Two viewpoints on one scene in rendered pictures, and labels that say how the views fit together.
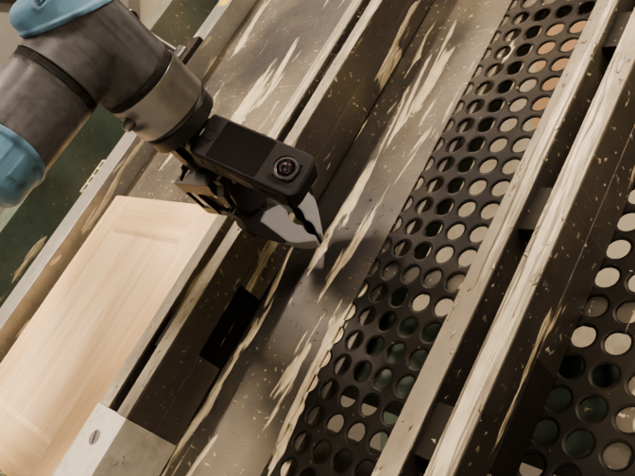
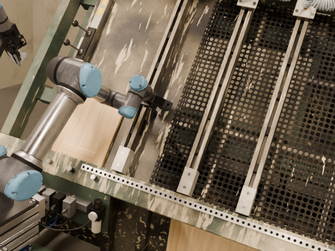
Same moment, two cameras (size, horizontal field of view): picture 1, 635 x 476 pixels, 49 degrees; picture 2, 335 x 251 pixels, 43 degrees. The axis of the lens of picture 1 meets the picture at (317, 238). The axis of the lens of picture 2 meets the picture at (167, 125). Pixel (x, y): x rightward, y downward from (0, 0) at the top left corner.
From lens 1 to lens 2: 157 cm
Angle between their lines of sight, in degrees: 32
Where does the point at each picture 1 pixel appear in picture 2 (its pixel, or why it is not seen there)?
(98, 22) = (146, 87)
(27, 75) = (137, 98)
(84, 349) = (93, 130)
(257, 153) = (162, 102)
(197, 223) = not seen: hidden behind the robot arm
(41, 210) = (38, 78)
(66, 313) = (79, 119)
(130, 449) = (130, 154)
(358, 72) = (163, 67)
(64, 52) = (142, 93)
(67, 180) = (44, 67)
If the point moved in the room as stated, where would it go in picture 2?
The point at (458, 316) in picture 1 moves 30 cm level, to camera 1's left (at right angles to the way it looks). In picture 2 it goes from (199, 132) to (141, 138)
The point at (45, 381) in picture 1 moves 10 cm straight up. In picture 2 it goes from (83, 138) to (83, 121)
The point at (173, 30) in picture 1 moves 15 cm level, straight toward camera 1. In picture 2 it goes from (70, 10) to (81, 16)
